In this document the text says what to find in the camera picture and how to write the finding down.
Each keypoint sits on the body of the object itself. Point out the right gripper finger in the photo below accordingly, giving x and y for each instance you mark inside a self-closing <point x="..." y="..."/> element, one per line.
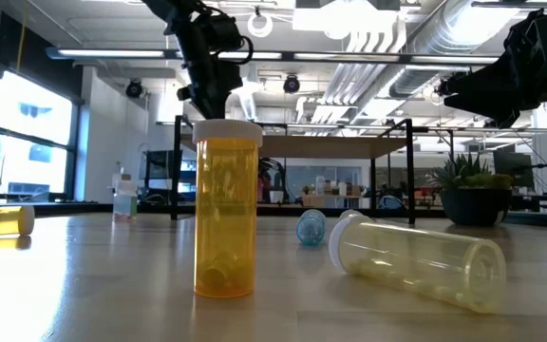
<point x="492" y="108"/>
<point x="487" y="81"/>

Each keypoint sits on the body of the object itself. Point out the large window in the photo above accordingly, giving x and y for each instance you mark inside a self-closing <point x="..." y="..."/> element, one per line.
<point x="31" y="142"/>

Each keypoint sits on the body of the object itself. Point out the blue pill bottle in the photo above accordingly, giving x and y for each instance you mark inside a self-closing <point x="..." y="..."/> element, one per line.
<point x="310" y="230"/>

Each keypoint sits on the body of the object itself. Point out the black computer monitor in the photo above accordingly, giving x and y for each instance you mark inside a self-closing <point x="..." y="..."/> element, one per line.
<point x="159" y="166"/>
<point x="513" y="164"/>

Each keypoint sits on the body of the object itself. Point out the long ceiling light bar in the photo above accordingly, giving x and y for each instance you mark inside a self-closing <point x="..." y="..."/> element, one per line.
<point x="112" y="53"/>

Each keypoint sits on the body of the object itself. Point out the silver ventilation duct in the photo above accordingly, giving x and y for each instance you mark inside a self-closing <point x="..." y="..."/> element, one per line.
<point x="449" y="33"/>

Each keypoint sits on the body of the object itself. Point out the white box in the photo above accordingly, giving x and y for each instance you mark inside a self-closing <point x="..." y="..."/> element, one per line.
<point x="120" y="176"/>

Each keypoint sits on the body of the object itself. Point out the pale yellow pill bottle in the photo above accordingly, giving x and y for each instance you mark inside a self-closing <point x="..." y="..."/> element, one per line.
<point x="420" y="261"/>
<point x="349" y="213"/>

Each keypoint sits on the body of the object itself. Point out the person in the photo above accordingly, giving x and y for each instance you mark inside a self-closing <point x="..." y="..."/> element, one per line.
<point x="261" y="187"/>

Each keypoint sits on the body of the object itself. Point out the clear pill bottle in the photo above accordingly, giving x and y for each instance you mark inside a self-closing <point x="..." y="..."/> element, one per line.
<point x="124" y="202"/>

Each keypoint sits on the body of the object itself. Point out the potted succulent plant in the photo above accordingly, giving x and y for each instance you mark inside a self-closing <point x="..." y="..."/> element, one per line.
<point x="473" y="204"/>

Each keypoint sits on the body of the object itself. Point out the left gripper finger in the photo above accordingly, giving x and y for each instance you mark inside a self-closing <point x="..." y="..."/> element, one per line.
<point x="222" y="105"/>
<point x="208" y="105"/>

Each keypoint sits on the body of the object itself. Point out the black metal table frame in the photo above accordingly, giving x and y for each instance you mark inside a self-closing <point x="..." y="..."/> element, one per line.
<point x="88" y="208"/>

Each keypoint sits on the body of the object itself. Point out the cluttered background table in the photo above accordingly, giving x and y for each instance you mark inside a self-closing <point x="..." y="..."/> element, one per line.
<point x="330" y="199"/>

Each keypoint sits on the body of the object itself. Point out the black ceiling spotlight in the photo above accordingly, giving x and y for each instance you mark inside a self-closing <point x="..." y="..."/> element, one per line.
<point x="291" y="84"/>
<point x="442" y="88"/>
<point x="134" y="89"/>

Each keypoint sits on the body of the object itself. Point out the wooden shelf with black frame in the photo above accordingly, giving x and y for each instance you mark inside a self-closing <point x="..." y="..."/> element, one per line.
<point x="330" y="147"/>

